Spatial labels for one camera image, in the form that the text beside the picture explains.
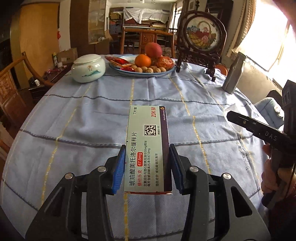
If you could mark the blue striped tablecloth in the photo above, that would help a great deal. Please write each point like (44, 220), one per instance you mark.
(76, 127)

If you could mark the grey metal bottle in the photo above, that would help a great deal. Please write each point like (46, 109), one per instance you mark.
(234, 74)

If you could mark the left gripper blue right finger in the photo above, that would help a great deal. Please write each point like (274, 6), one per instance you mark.
(236, 218)

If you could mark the white ceramic lidded jar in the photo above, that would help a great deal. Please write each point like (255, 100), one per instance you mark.
(88, 68)

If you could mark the red candy packet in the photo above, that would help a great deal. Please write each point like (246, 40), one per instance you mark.
(120, 63)

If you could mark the orange fruit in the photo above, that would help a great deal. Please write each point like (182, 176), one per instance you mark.
(143, 60)

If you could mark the far wooden chair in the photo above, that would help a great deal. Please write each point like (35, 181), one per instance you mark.
(146, 36)

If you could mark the white medicine box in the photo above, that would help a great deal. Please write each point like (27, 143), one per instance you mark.
(147, 165)

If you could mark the red apple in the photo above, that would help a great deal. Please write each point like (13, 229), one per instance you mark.
(153, 50)

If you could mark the netted tangerine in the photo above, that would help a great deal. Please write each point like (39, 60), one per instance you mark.
(164, 62)

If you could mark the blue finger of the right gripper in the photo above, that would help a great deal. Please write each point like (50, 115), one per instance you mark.
(243, 121)

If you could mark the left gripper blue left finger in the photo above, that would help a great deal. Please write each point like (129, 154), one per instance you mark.
(59, 218)

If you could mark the tall wooden wardrobe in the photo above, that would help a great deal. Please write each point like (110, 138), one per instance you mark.
(34, 30)

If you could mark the wooden glass display cabinet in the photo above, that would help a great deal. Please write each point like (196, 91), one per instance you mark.
(87, 27)

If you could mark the wooden armchair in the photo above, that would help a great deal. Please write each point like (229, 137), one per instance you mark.
(12, 103)

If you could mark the person right hand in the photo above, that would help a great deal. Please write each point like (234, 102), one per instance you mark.
(269, 183)

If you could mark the round embroidered table screen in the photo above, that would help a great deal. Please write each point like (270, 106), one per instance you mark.
(201, 39)

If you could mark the blue fruit plate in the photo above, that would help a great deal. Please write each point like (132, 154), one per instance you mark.
(142, 72)

